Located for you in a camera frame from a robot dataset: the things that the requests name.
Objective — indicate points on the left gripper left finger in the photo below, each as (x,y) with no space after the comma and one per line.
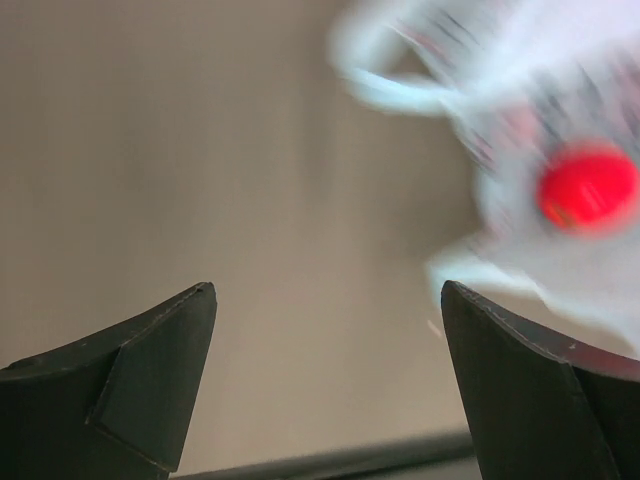
(116,404)

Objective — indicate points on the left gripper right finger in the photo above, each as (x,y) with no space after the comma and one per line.
(540,405)

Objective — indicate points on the light blue plastic bag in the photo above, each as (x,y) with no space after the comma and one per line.
(517,79)

